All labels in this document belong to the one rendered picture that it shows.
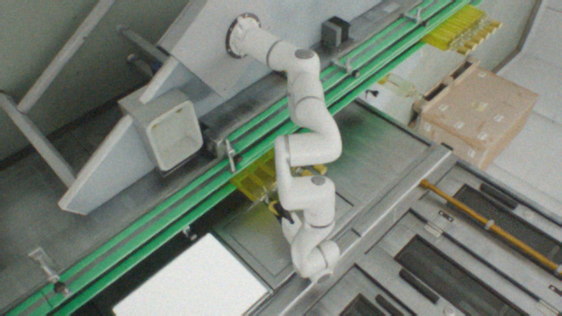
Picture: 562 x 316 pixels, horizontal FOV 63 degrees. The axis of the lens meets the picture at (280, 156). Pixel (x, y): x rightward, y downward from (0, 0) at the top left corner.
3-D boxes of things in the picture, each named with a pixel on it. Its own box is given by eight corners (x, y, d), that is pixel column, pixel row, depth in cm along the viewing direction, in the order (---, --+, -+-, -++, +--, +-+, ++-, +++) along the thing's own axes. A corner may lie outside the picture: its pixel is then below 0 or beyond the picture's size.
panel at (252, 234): (109, 312, 150) (167, 393, 133) (105, 309, 147) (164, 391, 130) (300, 161, 188) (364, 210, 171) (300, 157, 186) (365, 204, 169)
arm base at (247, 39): (219, 33, 141) (253, 53, 133) (243, 3, 142) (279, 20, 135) (239, 61, 154) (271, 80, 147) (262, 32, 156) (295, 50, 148)
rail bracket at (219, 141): (218, 163, 164) (240, 183, 158) (210, 131, 152) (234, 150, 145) (224, 159, 166) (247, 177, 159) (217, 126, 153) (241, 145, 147)
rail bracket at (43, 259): (35, 261, 142) (68, 311, 130) (9, 233, 129) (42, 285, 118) (50, 251, 144) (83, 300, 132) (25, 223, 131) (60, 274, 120)
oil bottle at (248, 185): (220, 174, 170) (258, 207, 159) (219, 164, 166) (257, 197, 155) (232, 166, 172) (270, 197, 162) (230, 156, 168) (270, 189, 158)
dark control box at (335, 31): (320, 39, 191) (335, 47, 187) (320, 23, 185) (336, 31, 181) (334, 31, 195) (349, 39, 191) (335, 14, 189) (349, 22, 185)
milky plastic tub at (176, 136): (149, 160, 157) (163, 174, 153) (130, 113, 141) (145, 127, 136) (190, 133, 165) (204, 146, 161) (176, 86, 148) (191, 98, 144)
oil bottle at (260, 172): (233, 165, 172) (270, 197, 162) (231, 155, 168) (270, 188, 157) (243, 157, 175) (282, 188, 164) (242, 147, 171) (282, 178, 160)
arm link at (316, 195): (328, 184, 133) (277, 189, 133) (327, 124, 120) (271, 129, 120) (336, 225, 120) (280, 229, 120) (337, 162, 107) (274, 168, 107)
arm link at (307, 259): (323, 200, 128) (325, 249, 141) (284, 218, 124) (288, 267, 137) (341, 218, 122) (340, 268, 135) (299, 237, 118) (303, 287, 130)
